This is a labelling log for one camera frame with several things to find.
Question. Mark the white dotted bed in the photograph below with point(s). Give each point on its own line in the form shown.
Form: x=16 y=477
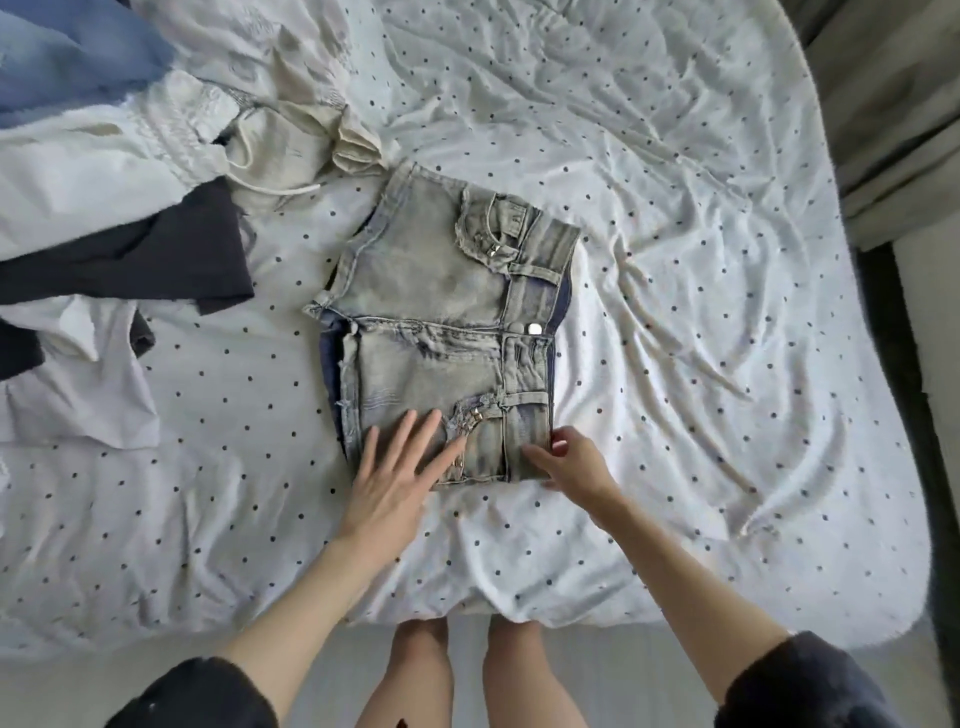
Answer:
x=720 y=300

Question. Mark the person's right forearm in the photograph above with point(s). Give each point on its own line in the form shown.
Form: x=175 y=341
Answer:
x=690 y=593

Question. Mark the dark denim jeans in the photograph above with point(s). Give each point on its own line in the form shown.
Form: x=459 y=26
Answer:
x=18 y=348

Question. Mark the person's left forearm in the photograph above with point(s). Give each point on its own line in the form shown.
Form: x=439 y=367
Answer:
x=308 y=623

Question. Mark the striped beige curtain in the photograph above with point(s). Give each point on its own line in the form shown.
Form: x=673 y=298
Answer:
x=885 y=120

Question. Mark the person's left hand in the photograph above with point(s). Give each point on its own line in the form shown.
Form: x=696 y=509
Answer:
x=393 y=503

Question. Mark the person's black left sleeve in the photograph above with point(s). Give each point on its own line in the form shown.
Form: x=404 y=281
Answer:
x=195 y=698

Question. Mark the person's lower leg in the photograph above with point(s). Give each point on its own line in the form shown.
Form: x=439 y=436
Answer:
x=413 y=675
x=525 y=675

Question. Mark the person's right hand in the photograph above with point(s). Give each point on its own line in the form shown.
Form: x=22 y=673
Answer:
x=578 y=473

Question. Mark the black garment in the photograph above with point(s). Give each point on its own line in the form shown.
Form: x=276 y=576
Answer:
x=150 y=255

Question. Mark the light grey smocked garment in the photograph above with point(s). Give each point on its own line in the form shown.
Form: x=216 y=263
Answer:
x=75 y=390

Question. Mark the cream patterned pyjama top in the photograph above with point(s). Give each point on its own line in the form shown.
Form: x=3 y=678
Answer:
x=240 y=38

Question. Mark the grey denim shorts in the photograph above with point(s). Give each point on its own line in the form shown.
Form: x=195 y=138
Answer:
x=435 y=285

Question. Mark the person's black right sleeve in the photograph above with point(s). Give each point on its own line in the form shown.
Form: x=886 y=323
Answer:
x=810 y=687

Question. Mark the person's black sleeve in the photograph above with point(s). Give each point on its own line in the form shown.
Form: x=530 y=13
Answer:
x=195 y=698
x=810 y=687

